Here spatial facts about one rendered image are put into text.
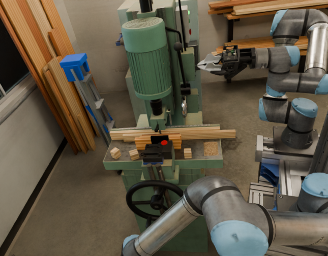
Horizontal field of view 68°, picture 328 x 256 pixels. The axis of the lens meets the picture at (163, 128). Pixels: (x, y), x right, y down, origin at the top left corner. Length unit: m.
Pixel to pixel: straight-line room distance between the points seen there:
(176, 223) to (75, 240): 1.51
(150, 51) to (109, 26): 2.62
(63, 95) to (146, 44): 1.67
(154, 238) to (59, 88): 1.94
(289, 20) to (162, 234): 1.06
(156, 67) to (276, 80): 0.47
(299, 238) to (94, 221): 1.74
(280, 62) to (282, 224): 0.57
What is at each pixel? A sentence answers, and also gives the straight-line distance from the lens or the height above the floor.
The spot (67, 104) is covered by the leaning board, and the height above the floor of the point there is 0.61.
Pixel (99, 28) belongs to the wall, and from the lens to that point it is 3.64.
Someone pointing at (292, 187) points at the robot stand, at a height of 0.73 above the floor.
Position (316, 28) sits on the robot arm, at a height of 1.37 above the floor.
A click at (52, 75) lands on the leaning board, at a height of 0.93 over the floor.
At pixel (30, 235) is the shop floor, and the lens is 2.43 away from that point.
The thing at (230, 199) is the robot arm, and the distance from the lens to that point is 0.65.
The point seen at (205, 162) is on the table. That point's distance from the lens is 1.21.
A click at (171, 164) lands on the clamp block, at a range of 1.10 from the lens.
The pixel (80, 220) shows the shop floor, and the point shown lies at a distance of 2.30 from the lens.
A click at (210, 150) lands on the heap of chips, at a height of 0.92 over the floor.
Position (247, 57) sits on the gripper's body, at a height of 1.37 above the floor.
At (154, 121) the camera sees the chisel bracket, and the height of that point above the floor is 1.06.
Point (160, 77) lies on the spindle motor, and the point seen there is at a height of 1.29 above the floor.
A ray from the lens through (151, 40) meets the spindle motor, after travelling 1.00.
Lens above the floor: 1.74
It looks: 36 degrees down
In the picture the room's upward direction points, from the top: 9 degrees counter-clockwise
